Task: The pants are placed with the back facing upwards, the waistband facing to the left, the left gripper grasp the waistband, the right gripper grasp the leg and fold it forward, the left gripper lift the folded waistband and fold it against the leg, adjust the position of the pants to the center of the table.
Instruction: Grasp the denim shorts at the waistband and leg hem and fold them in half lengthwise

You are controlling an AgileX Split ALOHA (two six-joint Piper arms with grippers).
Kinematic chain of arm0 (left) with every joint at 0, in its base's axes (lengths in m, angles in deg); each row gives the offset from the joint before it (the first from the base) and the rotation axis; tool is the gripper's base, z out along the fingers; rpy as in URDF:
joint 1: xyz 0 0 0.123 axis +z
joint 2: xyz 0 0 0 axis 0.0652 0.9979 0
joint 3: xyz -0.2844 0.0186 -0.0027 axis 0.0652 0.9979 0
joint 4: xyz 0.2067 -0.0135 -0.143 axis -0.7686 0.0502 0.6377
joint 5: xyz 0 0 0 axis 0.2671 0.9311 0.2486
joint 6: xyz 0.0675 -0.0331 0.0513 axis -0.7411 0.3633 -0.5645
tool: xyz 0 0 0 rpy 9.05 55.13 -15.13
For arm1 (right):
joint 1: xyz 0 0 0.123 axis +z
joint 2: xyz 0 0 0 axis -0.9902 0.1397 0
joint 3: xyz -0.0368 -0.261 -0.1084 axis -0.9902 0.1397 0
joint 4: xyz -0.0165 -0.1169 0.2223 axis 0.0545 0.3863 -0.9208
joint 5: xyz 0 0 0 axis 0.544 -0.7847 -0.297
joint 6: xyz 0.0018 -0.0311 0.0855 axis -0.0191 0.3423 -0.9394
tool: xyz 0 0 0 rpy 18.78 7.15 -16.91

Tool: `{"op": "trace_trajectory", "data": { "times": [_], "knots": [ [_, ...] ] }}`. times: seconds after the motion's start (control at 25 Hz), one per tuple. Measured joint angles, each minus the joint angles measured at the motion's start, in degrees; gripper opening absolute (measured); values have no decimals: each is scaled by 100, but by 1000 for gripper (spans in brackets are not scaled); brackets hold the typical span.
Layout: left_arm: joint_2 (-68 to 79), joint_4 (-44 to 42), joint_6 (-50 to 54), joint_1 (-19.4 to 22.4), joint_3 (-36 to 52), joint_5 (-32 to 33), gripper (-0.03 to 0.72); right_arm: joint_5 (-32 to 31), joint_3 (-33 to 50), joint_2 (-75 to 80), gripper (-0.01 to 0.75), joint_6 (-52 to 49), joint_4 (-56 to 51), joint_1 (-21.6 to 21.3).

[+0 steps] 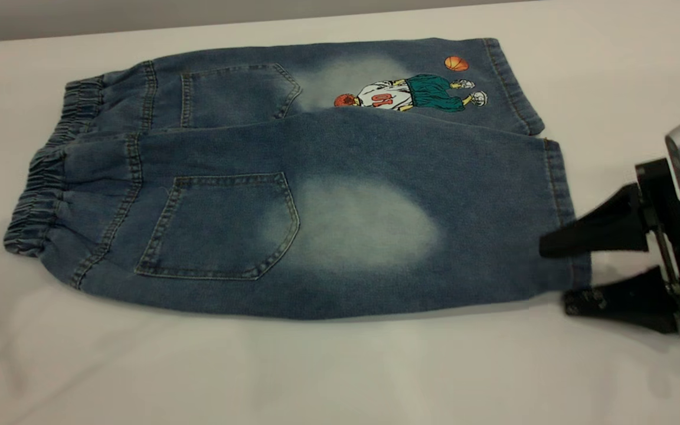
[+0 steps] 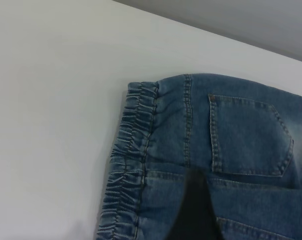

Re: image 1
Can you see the blue denim pants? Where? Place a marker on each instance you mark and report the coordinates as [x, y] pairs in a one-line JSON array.
[[328, 224]]

